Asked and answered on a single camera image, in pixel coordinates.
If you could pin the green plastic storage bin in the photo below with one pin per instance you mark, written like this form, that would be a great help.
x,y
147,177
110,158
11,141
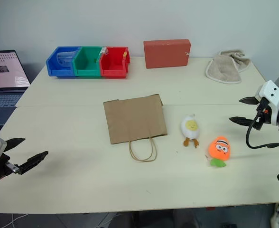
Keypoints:
x,y
87,64

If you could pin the clear plastic packet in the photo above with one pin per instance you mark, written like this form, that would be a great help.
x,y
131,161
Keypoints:
x,y
104,51

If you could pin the clear plastic cup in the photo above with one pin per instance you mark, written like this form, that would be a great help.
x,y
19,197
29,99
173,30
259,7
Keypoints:
x,y
64,58

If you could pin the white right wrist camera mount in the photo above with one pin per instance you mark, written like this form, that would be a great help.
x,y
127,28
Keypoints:
x,y
272,95

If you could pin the brown paper bag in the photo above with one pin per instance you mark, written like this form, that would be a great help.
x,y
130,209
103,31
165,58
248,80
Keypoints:
x,y
134,118

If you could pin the egg plush toy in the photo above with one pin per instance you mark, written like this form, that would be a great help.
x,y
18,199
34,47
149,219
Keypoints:
x,y
189,128

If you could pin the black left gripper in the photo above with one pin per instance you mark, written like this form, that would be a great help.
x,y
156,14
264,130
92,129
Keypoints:
x,y
2,165

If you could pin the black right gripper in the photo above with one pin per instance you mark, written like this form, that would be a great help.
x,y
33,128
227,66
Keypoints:
x,y
264,116

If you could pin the open laptop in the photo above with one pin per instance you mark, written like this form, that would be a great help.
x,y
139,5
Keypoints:
x,y
4,78

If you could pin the red plastic storage bin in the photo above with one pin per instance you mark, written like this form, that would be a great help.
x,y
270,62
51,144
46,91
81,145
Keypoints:
x,y
112,65

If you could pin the beige towel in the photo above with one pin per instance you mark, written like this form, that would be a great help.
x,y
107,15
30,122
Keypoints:
x,y
225,67

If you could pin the blue plastic storage bin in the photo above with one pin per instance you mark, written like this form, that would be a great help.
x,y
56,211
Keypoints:
x,y
58,69

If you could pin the red brick block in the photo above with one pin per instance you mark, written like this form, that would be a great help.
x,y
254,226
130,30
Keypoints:
x,y
166,53

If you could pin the orange carrot plush toy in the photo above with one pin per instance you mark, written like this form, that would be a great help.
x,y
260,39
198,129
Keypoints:
x,y
219,149

